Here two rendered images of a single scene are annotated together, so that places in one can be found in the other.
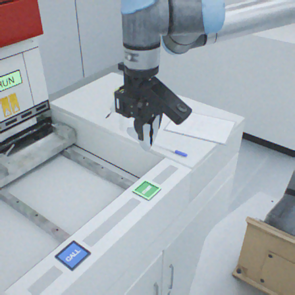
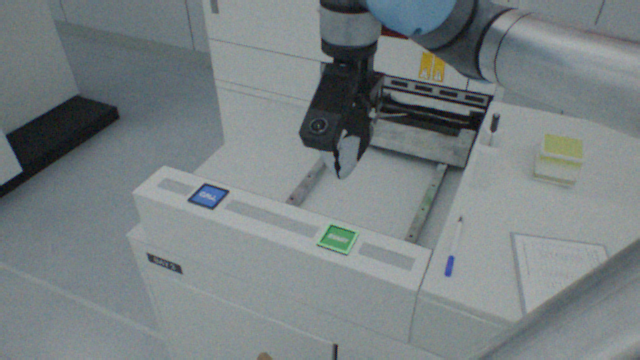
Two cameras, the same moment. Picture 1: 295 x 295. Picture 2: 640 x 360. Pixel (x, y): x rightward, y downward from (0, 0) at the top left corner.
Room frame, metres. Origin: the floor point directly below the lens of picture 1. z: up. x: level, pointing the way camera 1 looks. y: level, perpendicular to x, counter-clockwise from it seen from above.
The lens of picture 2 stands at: (0.52, -0.54, 1.55)
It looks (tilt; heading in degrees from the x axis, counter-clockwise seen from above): 40 degrees down; 77
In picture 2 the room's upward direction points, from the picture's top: straight up
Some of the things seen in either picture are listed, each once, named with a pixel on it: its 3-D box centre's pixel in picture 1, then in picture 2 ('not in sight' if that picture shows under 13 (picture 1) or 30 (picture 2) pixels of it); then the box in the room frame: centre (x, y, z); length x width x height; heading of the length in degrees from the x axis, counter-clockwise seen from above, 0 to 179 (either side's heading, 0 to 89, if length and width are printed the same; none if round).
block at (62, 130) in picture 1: (63, 130); (464, 142); (1.07, 0.30, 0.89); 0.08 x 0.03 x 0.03; 52
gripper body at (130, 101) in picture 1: (139, 90); (349, 80); (0.69, 0.02, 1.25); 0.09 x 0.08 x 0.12; 52
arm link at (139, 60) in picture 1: (140, 55); (347, 21); (0.69, 0.01, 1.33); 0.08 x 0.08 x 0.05
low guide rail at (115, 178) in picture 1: (93, 166); (427, 202); (0.94, 0.18, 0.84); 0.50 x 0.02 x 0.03; 52
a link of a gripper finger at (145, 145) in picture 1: (137, 134); (335, 144); (0.68, 0.02, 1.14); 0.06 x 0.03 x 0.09; 52
